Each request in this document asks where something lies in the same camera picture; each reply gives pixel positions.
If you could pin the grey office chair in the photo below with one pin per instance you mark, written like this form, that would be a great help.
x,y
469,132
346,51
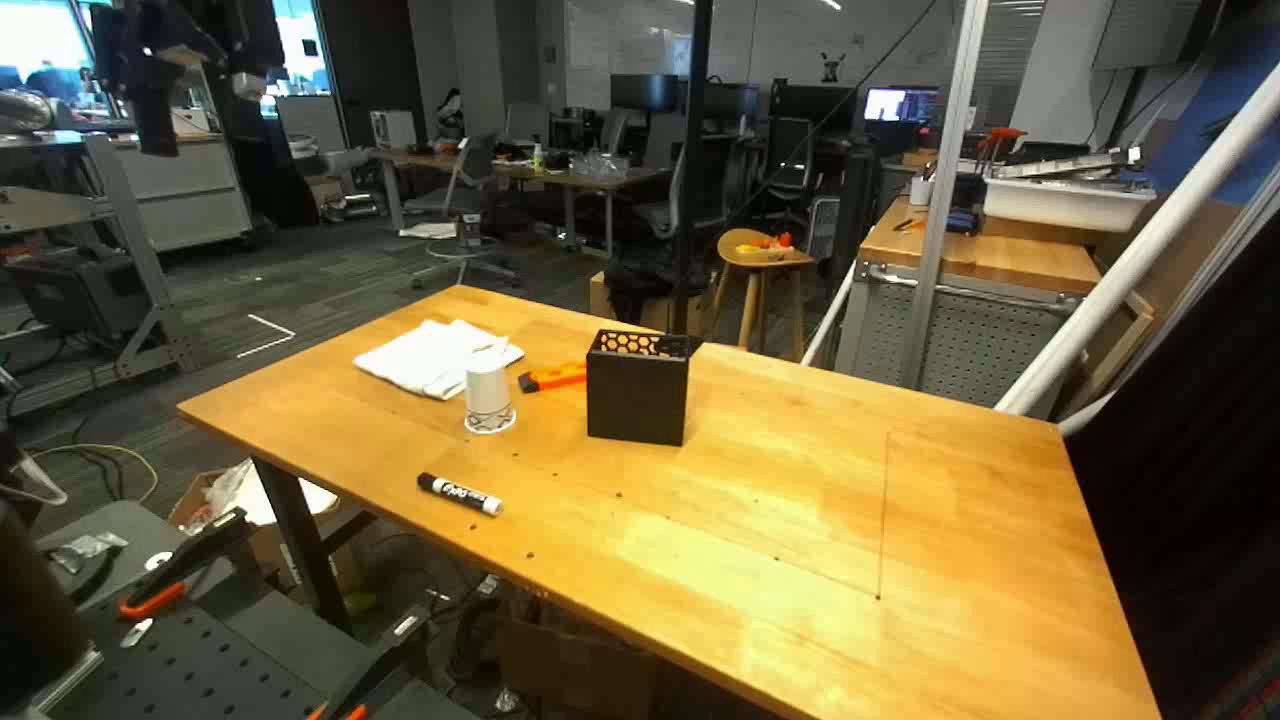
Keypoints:
x,y
472,165

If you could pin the grey metal shelf rack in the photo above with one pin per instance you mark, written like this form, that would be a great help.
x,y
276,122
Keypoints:
x,y
127,226

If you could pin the white paper cup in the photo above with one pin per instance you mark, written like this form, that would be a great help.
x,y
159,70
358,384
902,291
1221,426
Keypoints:
x,y
491,384

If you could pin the lit computer monitor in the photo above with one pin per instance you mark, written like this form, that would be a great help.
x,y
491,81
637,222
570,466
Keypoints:
x,y
902,104

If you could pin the blue wall panel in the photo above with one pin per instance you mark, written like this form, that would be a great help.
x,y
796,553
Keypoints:
x,y
1202,104

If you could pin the white drawer cabinet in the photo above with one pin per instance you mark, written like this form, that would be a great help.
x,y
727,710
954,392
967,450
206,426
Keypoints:
x,y
187,200

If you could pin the white terry towel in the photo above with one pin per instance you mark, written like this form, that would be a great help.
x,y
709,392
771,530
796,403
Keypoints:
x,y
426,356

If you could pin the white plastic bottle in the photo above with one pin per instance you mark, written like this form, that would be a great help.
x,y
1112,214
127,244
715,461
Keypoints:
x,y
922,188

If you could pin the striped backdrop curtain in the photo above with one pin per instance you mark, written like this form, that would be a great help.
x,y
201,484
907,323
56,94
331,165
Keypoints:
x,y
1185,504

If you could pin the person in dark clothes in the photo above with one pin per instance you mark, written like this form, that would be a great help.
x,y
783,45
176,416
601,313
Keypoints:
x,y
245,81

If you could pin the white tripod pole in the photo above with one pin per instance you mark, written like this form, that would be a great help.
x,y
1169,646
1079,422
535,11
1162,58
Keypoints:
x,y
829,313
949,173
1133,263

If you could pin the black vertical stand pole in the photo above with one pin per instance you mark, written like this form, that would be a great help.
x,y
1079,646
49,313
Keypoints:
x,y
698,132

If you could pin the round wooden stool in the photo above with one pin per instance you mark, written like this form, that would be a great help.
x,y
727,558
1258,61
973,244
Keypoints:
x,y
788,263

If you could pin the wooden top workbench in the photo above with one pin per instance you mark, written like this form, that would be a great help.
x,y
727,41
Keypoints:
x,y
984,252

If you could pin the orange and yellow toy pieces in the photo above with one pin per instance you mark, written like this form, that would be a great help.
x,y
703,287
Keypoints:
x,y
763,244

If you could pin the black perforated box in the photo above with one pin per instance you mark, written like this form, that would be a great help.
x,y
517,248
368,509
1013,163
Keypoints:
x,y
643,403

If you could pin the black marker pen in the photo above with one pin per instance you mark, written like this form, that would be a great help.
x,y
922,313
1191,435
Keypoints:
x,y
463,494

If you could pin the wooden office desk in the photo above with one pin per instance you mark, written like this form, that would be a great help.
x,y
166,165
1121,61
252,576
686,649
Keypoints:
x,y
586,177

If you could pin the black office chair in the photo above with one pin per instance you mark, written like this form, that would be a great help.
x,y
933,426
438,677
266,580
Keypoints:
x,y
788,155

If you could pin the grey perforated metal plate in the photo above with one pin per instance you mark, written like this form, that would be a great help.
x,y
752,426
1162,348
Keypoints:
x,y
201,664

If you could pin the white tray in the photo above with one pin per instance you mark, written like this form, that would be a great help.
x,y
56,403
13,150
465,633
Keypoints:
x,y
1067,200

